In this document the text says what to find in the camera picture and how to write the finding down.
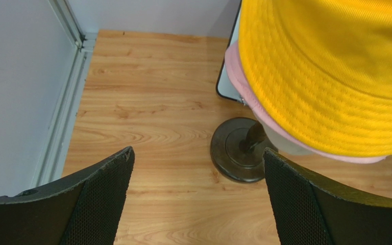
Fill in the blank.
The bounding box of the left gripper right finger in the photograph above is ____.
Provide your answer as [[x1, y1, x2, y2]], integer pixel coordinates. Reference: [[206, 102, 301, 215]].
[[263, 149, 392, 244]]

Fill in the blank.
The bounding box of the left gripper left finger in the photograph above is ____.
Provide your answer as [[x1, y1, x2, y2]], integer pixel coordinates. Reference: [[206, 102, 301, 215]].
[[0, 146, 135, 244]]

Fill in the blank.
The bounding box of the yellow bucket hat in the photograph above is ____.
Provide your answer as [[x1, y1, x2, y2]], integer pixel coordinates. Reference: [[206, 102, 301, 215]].
[[238, 1, 392, 158]]

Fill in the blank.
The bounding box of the pink bucket hat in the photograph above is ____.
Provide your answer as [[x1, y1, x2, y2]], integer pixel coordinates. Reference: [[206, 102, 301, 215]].
[[225, 41, 387, 164]]

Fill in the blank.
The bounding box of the cream mannequin head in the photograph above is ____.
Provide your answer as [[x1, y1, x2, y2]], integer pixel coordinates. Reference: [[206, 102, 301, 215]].
[[261, 123, 313, 156]]

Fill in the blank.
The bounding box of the dark round stand base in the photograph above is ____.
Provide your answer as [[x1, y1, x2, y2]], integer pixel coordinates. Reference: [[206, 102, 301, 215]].
[[210, 117, 278, 183]]

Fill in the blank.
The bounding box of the white tablet board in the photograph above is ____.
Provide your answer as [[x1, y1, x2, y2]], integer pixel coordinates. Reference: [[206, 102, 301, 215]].
[[215, 1, 246, 105]]

